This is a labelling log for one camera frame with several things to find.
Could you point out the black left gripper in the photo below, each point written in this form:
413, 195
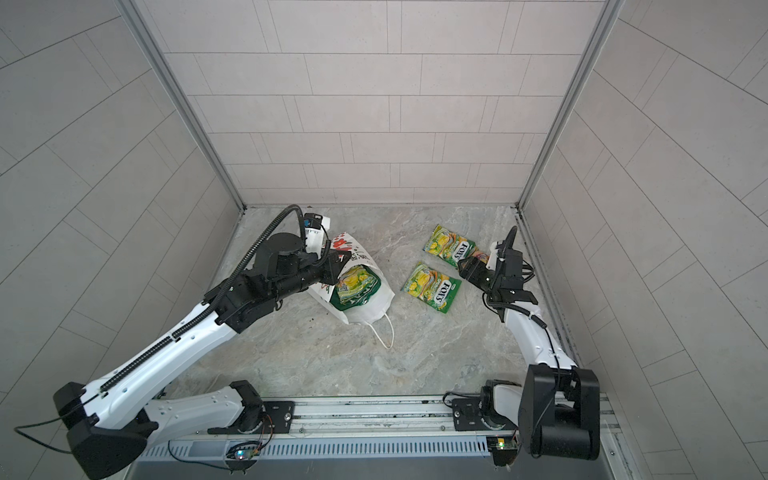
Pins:
327, 262

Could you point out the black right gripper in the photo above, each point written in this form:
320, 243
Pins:
475, 276

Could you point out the orange Fox's candy packet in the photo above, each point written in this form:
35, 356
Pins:
481, 256

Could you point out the green fox's candy packet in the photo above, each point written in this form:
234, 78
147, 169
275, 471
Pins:
432, 287
355, 288
449, 246

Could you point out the white floral paper bag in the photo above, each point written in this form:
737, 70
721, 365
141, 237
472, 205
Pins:
376, 308

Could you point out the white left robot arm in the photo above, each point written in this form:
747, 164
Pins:
111, 421

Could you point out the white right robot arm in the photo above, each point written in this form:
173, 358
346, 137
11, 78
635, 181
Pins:
556, 410

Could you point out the right circuit board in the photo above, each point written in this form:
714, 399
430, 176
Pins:
503, 450

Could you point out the circuit board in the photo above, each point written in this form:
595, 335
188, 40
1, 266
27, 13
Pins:
244, 451
503, 450

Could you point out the left circuit board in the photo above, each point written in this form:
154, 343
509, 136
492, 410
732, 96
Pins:
244, 451

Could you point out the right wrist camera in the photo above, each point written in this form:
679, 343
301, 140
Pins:
493, 255

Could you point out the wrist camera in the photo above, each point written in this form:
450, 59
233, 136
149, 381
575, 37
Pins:
493, 255
316, 229

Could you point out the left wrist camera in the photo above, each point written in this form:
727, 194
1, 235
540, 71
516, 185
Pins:
316, 229

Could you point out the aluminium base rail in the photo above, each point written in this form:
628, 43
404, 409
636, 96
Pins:
388, 437

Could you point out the aluminium right corner post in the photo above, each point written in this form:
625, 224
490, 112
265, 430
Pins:
605, 21

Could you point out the aluminium corner post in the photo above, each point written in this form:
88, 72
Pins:
139, 29
605, 21

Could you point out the aluminium left corner post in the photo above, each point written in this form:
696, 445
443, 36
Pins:
139, 29

